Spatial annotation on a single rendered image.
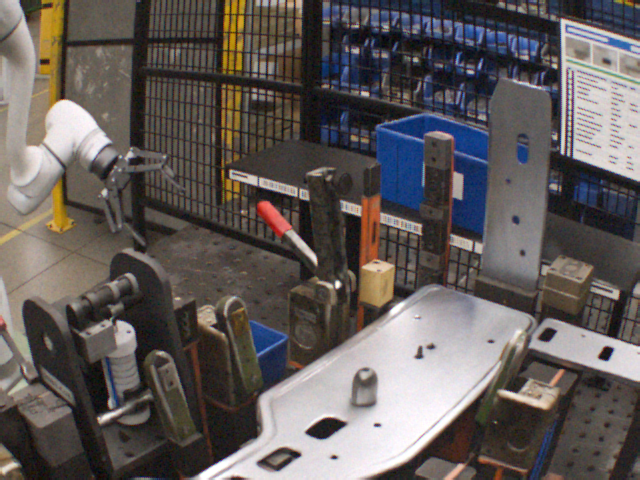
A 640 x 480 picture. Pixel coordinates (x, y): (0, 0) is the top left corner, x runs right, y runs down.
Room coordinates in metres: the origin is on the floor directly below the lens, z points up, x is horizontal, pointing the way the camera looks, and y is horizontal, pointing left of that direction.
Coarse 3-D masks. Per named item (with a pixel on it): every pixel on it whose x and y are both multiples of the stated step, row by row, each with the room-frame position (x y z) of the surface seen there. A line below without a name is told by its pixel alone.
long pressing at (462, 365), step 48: (432, 288) 1.11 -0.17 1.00; (384, 336) 0.97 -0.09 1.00; (432, 336) 0.97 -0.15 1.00; (480, 336) 0.96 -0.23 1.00; (288, 384) 0.85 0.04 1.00; (336, 384) 0.85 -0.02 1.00; (384, 384) 0.85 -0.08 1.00; (432, 384) 0.84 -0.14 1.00; (480, 384) 0.84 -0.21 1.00; (288, 432) 0.74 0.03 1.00; (336, 432) 0.74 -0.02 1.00; (384, 432) 0.74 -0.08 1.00; (432, 432) 0.74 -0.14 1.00
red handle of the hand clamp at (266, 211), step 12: (264, 204) 1.07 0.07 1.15; (264, 216) 1.06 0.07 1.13; (276, 216) 1.05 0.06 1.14; (276, 228) 1.05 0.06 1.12; (288, 228) 1.04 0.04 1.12; (288, 240) 1.04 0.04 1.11; (300, 240) 1.04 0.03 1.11; (300, 252) 1.03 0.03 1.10; (312, 252) 1.03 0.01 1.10; (312, 264) 1.01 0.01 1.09; (336, 288) 0.99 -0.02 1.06
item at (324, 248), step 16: (320, 176) 1.00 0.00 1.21; (336, 176) 0.99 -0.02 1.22; (320, 192) 0.99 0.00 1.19; (336, 192) 0.99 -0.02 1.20; (320, 208) 0.99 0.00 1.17; (336, 208) 1.01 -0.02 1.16; (320, 224) 0.99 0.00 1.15; (336, 224) 1.01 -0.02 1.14; (320, 240) 0.99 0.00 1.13; (336, 240) 1.01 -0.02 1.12; (320, 256) 0.99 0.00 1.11; (336, 256) 1.01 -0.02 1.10; (320, 272) 0.99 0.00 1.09; (336, 272) 1.01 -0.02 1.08
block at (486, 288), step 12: (480, 276) 1.15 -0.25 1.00; (480, 288) 1.14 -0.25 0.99; (492, 288) 1.12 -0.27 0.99; (504, 288) 1.11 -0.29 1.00; (516, 288) 1.11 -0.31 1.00; (492, 300) 1.12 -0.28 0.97; (504, 300) 1.11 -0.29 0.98; (516, 300) 1.09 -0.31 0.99; (528, 300) 1.08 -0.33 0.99; (528, 312) 1.08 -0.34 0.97
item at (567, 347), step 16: (544, 320) 1.00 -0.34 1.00; (560, 336) 0.94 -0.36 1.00; (576, 336) 0.94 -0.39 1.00; (592, 336) 0.93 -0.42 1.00; (544, 352) 0.90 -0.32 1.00; (560, 352) 0.90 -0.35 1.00; (576, 352) 0.89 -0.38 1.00; (592, 352) 0.89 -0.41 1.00; (624, 352) 0.88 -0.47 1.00; (576, 368) 0.86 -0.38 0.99; (592, 368) 0.85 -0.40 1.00; (608, 368) 0.84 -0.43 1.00; (624, 368) 0.83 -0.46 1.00; (624, 384) 0.80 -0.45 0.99
